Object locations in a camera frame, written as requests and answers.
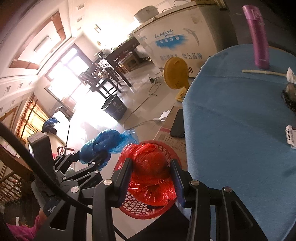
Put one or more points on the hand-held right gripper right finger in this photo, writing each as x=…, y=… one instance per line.
x=177, y=180

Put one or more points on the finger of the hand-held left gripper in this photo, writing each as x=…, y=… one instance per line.
x=90, y=173
x=69, y=160

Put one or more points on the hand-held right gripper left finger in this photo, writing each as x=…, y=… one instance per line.
x=129, y=172

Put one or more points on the red plastic bag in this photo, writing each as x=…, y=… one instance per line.
x=150, y=166

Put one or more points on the blue plastic bag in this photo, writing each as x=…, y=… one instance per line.
x=104, y=141

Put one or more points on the red mesh plastic basket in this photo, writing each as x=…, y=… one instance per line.
x=138, y=208

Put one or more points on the person's left forearm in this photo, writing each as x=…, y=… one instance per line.
x=23, y=231

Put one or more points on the black trash bin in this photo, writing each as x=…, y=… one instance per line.
x=114, y=106

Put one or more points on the white furniture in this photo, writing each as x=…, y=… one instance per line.
x=61, y=125

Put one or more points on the wooden display cabinet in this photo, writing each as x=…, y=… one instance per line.
x=13, y=162

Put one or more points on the cardboard box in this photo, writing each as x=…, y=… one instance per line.
x=172, y=144

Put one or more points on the black phone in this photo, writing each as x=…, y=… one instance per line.
x=177, y=122

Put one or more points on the white power strip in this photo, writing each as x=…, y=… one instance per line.
x=158, y=119

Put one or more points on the white adapter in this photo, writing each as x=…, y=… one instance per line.
x=164, y=115

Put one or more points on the dark wooden chair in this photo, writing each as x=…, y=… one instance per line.
x=108, y=69
x=99, y=83

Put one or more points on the glass balcony door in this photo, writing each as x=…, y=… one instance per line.
x=69, y=69

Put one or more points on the blue table cloth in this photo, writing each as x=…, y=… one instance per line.
x=231, y=115

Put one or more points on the black plug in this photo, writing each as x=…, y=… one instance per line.
x=152, y=80

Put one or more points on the ceiling lamp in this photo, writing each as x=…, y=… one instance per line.
x=41, y=44

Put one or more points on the yellow fan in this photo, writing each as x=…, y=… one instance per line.
x=175, y=73

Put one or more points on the light wooden stool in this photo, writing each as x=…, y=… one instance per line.
x=129, y=62

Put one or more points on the dark wooden dining table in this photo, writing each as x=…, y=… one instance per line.
x=122, y=49

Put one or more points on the white comb-like object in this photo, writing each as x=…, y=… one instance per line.
x=291, y=136

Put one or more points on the white thin stick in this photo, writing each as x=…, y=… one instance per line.
x=263, y=72

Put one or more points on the dark crumpled wrapper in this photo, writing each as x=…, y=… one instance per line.
x=290, y=95

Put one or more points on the white chest freezer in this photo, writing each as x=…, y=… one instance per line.
x=185, y=30

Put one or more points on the white crumpled tissue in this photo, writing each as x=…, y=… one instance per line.
x=291, y=75

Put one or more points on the white rice cooker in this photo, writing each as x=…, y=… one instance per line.
x=145, y=14

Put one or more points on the purple bottle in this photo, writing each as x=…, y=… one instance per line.
x=260, y=37

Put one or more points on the small wall frame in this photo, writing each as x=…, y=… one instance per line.
x=97, y=27

